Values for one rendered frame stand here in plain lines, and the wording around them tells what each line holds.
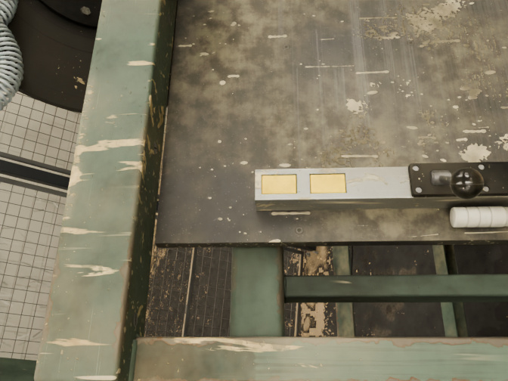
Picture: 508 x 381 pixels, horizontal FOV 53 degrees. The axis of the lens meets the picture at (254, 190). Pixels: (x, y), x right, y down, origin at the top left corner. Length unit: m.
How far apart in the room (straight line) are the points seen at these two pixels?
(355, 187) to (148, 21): 0.41
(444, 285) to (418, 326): 1.77
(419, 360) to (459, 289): 0.18
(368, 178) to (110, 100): 0.39
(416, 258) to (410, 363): 1.98
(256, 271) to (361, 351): 0.20
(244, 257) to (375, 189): 0.22
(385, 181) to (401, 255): 1.96
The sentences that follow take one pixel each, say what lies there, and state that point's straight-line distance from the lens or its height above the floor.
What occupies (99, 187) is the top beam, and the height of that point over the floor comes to 1.84.
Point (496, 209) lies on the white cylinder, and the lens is 0.79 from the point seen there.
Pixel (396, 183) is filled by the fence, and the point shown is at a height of 1.49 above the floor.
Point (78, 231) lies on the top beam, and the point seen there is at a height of 1.86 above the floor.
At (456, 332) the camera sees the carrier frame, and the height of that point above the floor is 0.18.
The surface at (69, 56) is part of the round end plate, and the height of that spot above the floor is 1.84.
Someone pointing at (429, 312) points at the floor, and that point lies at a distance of 2.55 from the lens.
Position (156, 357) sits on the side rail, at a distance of 0.68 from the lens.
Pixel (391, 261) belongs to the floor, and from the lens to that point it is 2.73.
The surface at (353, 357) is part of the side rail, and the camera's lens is 0.66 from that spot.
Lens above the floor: 2.03
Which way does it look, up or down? 31 degrees down
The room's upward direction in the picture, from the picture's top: 73 degrees counter-clockwise
